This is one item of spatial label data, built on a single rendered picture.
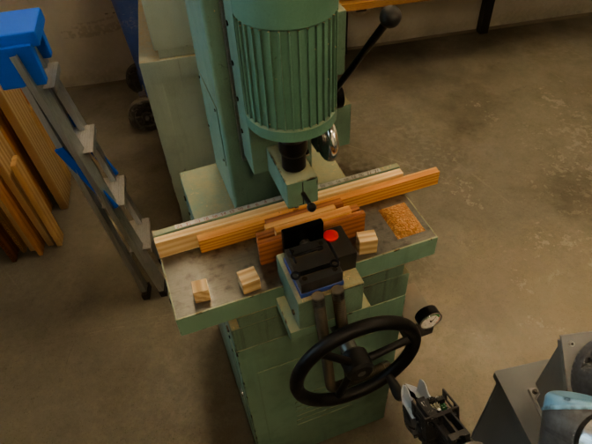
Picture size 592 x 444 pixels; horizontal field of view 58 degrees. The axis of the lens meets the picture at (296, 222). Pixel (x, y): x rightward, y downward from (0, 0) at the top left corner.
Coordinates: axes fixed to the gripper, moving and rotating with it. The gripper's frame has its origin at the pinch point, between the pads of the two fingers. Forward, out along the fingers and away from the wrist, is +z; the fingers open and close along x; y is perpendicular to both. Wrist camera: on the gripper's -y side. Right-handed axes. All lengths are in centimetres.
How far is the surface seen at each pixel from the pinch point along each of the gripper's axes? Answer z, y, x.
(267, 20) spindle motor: 7, 77, 14
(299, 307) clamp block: 6.1, 24.9, 18.2
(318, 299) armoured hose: 4.3, 26.7, 14.6
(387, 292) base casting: 21.7, 9.6, -7.1
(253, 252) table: 27.3, 27.6, 21.6
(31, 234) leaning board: 160, -6, 97
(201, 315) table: 17.0, 22.7, 36.3
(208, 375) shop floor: 83, -48, 40
